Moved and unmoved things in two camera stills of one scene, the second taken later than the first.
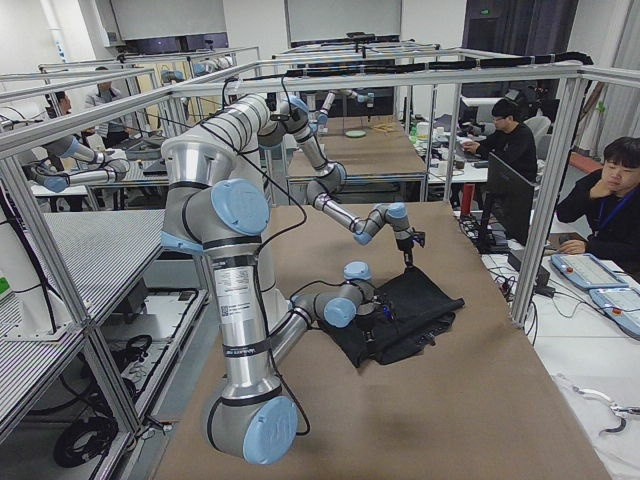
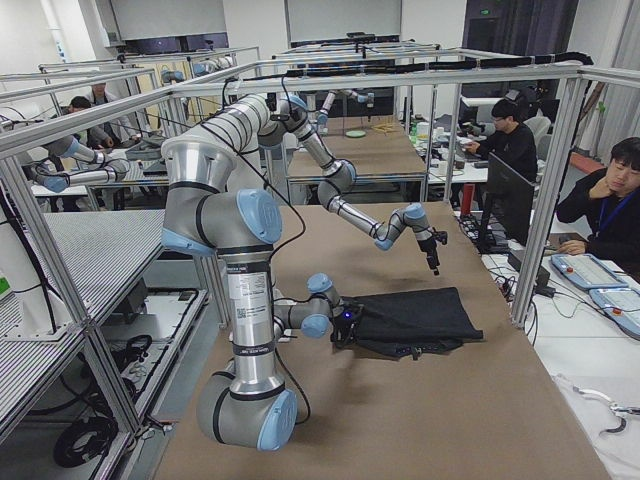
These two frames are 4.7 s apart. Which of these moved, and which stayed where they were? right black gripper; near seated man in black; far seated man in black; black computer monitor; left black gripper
Moved: right black gripper; left black gripper
Stayed: black computer monitor; near seated man in black; far seated man in black
